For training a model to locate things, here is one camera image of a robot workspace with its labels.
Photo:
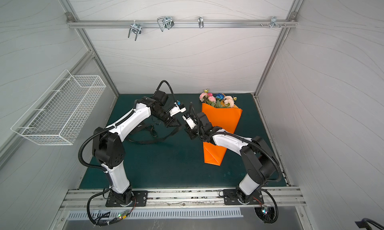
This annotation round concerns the metal u-bolt clamp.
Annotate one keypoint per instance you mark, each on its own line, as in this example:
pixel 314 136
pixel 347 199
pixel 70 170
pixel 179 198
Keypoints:
pixel 134 30
pixel 165 22

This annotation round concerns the pink fake flower spray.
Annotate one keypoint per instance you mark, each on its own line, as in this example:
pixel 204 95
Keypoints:
pixel 204 96

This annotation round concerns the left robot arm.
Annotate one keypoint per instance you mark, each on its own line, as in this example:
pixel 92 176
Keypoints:
pixel 108 146

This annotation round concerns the aluminium front rail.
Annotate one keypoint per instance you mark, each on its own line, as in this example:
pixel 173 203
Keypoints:
pixel 183 198

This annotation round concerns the right metal bolt clamp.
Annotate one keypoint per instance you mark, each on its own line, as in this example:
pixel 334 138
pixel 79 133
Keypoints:
pixel 274 23

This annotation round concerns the middle metal u-bolt clamp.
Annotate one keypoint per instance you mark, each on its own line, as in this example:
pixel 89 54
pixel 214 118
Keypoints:
pixel 165 22

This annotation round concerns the small metal bracket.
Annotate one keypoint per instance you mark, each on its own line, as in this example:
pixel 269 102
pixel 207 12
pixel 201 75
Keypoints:
pixel 201 22

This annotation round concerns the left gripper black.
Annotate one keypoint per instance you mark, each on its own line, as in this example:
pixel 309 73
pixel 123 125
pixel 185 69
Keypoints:
pixel 172 122

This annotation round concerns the left metal u-bolt clamp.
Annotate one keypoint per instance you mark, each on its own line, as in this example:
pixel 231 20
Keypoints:
pixel 134 30

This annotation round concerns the white vent grille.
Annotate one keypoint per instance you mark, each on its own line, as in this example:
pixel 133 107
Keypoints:
pixel 148 214

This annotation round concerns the peach fake flower spray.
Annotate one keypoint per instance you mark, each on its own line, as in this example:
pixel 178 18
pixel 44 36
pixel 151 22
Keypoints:
pixel 229 101

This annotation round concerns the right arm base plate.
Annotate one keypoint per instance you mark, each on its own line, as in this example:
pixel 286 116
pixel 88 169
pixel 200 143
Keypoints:
pixel 237 197

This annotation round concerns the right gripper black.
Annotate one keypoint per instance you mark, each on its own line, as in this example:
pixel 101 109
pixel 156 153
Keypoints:
pixel 193 131

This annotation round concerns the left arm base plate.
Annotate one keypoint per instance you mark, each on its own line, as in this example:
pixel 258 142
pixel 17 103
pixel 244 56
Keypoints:
pixel 138 199

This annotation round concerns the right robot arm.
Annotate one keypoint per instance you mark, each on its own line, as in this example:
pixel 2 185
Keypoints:
pixel 260 162

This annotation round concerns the blue fake rose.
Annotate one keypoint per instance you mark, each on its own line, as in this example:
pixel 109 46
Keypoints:
pixel 219 100

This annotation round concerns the white wire basket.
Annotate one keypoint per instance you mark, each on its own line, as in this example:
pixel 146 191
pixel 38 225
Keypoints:
pixel 58 115

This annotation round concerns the aluminium top crossbar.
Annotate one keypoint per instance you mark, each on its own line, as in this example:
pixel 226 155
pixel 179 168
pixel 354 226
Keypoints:
pixel 180 24

